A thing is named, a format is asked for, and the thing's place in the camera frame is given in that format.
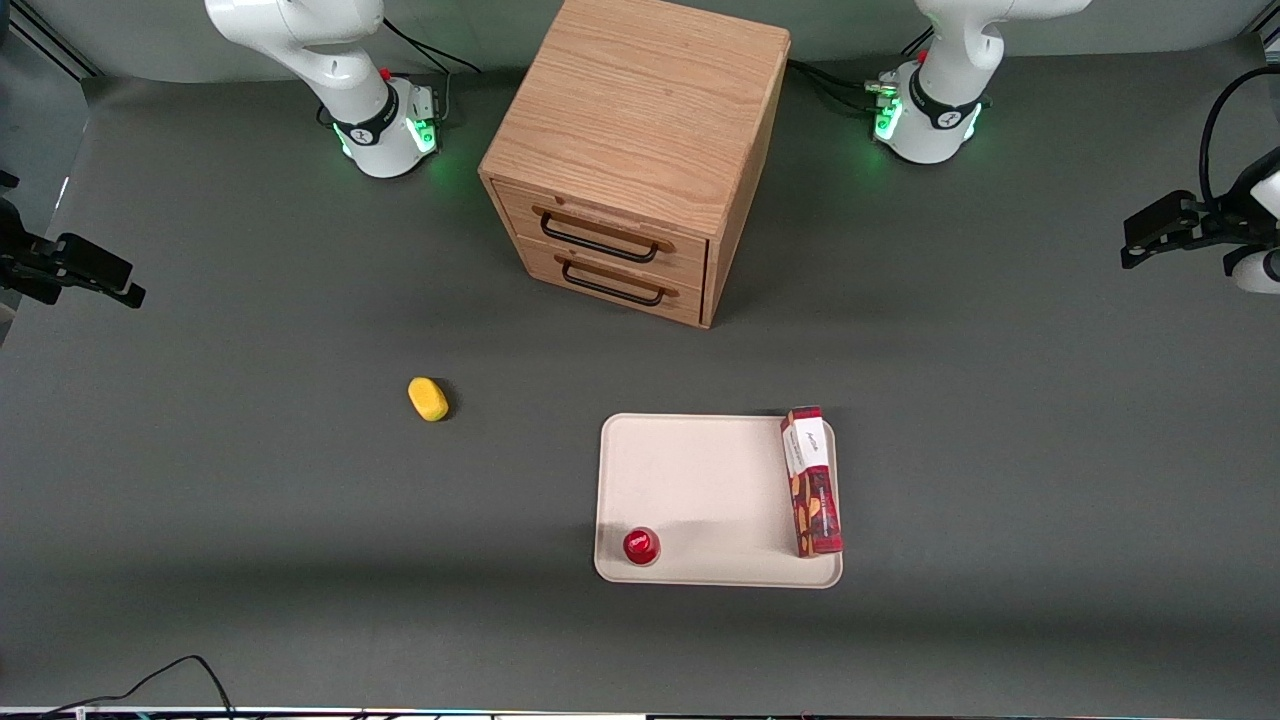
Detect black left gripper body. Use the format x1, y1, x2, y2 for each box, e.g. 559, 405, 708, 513
1195, 185, 1280, 251

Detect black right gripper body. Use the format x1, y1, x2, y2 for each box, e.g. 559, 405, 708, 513
0, 200, 63, 306

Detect red cookie box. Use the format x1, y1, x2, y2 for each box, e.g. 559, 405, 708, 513
780, 405, 845, 558

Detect beige plastic tray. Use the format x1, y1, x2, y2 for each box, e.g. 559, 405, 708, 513
594, 413, 844, 589

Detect yellow sponge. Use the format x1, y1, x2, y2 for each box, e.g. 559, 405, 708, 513
408, 376, 451, 423

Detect wooden drawer front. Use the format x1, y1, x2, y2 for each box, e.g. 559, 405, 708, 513
494, 180, 710, 292
514, 236, 705, 327

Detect wooden drawer cabinet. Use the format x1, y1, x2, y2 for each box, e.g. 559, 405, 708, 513
478, 0, 792, 330

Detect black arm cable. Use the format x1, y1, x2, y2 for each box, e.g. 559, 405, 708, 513
1199, 65, 1280, 211

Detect black base cables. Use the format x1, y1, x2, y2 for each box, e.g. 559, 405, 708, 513
383, 17, 483, 126
787, 28, 937, 113

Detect thin black cable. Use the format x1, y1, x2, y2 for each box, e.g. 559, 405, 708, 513
38, 655, 237, 720

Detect black metal drawer handle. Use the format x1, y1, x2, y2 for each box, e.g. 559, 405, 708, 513
539, 209, 662, 265
561, 257, 667, 308

